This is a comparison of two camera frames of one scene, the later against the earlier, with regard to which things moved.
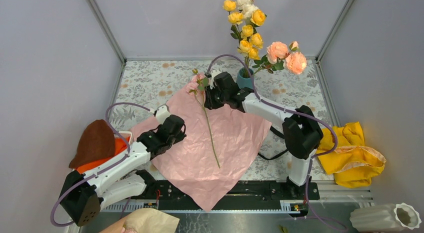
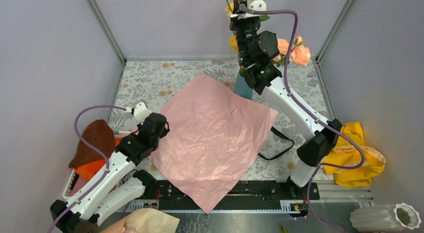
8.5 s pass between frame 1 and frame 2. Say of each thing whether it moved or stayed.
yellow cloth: stayed
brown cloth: stayed
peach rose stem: moved
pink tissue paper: stayed
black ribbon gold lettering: stayed
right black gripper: moved
